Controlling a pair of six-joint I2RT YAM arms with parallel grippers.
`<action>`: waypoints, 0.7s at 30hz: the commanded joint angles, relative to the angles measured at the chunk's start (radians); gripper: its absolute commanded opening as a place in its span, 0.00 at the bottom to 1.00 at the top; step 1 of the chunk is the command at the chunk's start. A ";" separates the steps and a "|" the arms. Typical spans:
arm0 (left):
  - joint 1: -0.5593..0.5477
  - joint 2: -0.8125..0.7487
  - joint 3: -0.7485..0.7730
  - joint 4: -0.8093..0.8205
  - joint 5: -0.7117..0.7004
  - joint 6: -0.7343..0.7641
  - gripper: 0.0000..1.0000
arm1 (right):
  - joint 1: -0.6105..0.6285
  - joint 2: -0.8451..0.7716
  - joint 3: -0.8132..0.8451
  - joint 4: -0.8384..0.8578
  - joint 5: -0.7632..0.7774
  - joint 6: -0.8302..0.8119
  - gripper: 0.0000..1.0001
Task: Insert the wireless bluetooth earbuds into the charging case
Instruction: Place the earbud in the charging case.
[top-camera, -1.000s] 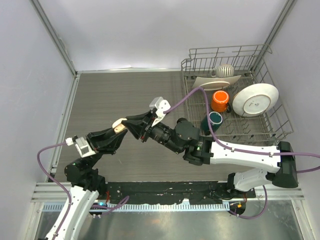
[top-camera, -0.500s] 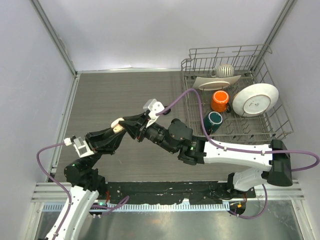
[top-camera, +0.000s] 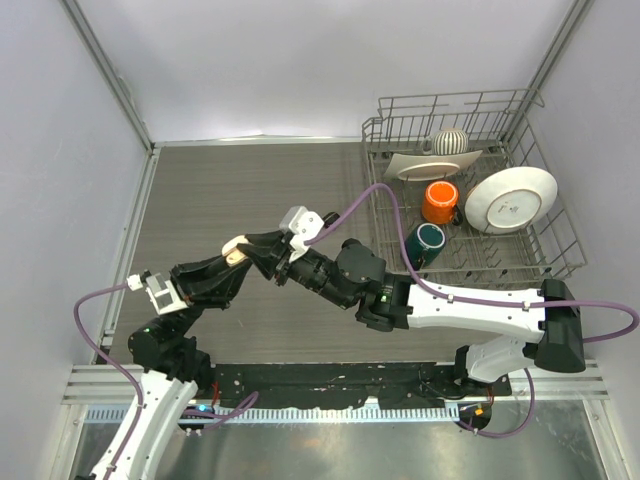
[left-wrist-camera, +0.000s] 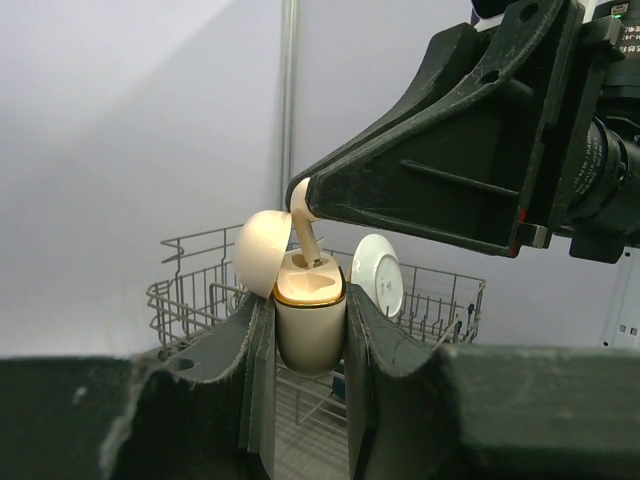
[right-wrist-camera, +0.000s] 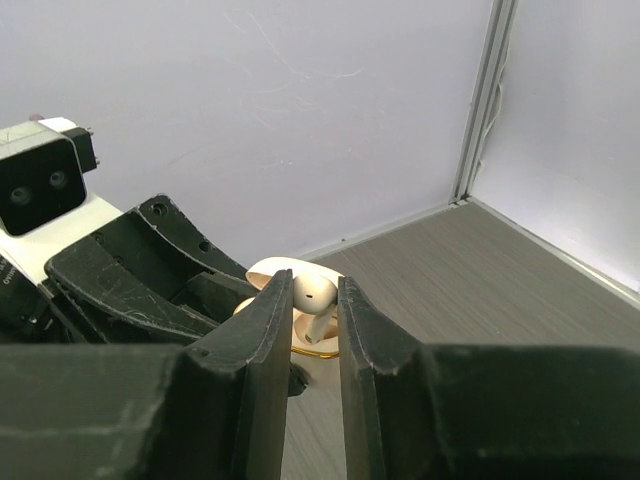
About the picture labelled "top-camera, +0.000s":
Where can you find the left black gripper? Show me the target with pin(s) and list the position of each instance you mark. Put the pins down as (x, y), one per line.
(209, 282)

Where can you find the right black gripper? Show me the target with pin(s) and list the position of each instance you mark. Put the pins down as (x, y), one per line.
(271, 260)

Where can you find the beige earbud charging case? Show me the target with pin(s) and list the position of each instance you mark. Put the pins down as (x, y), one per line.
(231, 252)

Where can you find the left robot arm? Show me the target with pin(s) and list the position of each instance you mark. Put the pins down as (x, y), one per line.
(174, 369)

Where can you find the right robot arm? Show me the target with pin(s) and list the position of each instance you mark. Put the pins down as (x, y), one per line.
(527, 332)

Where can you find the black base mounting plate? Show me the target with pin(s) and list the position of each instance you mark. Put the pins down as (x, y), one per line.
(328, 386)

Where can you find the teal mug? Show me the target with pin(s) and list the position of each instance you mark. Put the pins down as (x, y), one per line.
(424, 244)

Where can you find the white square plate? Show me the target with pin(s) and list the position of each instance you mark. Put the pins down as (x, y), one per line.
(428, 167)

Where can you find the orange mug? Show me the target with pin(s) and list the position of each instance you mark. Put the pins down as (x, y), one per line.
(440, 202)

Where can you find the striped ceramic mug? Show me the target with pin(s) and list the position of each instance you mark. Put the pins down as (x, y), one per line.
(446, 142)

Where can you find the white round plate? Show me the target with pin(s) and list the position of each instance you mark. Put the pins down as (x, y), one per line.
(510, 200)

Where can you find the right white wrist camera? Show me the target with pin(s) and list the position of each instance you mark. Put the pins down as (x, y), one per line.
(304, 225)

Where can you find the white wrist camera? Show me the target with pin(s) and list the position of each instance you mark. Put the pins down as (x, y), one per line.
(304, 225)
(162, 293)

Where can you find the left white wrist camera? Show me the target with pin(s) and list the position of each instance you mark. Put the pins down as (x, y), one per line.
(162, 293)

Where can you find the grey wire dish rack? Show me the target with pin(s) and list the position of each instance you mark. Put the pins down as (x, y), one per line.
(496, 123)

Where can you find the white slotted cable duct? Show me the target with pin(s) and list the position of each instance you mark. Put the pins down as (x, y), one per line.
(369, 413)

